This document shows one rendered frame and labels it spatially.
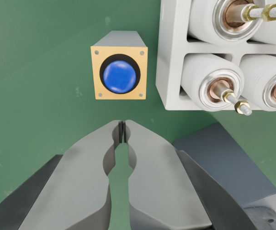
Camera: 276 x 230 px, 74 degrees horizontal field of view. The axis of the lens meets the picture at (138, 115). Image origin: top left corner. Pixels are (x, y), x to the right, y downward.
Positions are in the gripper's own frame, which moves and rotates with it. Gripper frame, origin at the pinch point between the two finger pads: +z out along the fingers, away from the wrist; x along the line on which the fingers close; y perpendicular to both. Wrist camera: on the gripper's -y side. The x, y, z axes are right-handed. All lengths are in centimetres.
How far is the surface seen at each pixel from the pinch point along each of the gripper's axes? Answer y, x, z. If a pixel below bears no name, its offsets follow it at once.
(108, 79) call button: 0.2, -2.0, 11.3
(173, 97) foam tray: 9.2, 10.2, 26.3
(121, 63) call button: -1.7, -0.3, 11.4
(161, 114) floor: 23, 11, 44
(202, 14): -6.9, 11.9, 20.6
